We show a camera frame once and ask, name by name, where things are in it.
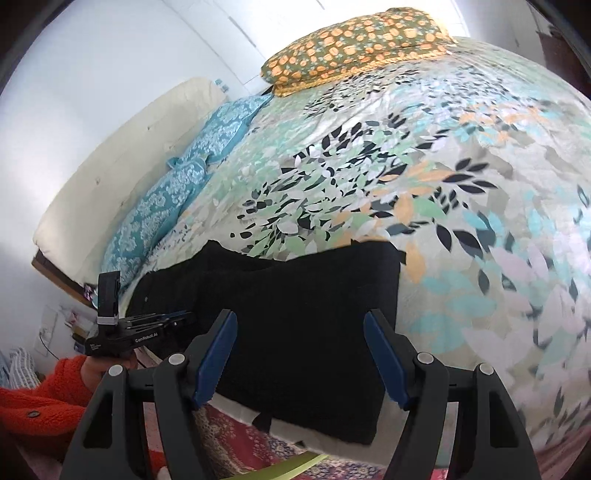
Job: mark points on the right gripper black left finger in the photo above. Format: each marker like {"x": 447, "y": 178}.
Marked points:
{"x": 110, "y": 441}

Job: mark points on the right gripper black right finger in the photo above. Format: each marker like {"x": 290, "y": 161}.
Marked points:
{"x": 490, "y": 440}

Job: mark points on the black pants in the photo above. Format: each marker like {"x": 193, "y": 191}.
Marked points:
{"x": 300, "y": 356}

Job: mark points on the orange fuzzy sleeve forearm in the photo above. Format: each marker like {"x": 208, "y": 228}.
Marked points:
{"x": 45, "y": 418}

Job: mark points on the left hand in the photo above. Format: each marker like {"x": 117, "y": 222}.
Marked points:
{"x": 93, "y": 369}

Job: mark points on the cream padded headboard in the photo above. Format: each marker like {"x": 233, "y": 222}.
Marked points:
{"x": 74, "y": 231}

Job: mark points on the teal floral pillow near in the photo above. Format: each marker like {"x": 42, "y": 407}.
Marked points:
{"x": 152, "y": 217}

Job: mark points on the teal floral pillow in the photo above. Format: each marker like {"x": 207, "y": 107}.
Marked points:
{"x": 224, "y": 129}
{"x": 152, "y": 217}

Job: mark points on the red patterned rug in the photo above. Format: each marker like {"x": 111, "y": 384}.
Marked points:
{"x": 234, "y": 448}

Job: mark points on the teal floral pillow far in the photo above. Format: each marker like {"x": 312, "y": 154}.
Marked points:
{"x": 224, "y": 129}

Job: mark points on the floral leaf bedsheet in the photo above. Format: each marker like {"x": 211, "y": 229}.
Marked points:
{"x": 476, "y": 165}

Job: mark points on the orange green folded quilt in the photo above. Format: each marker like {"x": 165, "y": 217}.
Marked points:
{"x": 358, "y": 45}

